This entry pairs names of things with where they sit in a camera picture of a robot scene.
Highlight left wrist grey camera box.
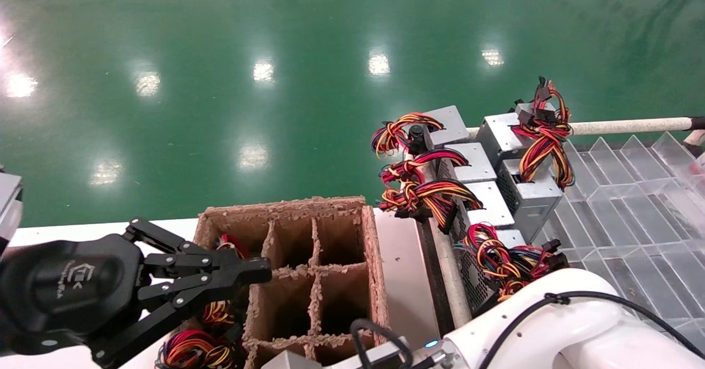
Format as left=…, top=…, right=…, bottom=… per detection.
left=0, top=165, right=24, bottom=257

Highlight long white pipe rail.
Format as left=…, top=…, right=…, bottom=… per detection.
left=467, top=117, right=705, bottom=138

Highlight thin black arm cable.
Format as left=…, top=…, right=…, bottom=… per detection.
left=478, top=291, right=705, bottom=369

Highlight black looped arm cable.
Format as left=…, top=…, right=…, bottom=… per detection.
left=351, top=318, right=414, bottom=369

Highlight black cylindrical plug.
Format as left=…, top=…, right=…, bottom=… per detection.
left=408, top=124, right=436, bottom=155

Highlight brown cardboard divider box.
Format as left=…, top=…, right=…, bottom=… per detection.
left=187, top=196, right=394, bottom=369

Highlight silver metal plate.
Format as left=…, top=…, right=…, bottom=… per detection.
left=375, top=208, right=441, bottom=350

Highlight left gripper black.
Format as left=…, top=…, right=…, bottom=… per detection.
left=0, top=219, right=272, bottom=367

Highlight clear plastic divider tray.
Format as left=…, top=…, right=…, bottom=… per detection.
left=543, top=132, right=705, bottom=353

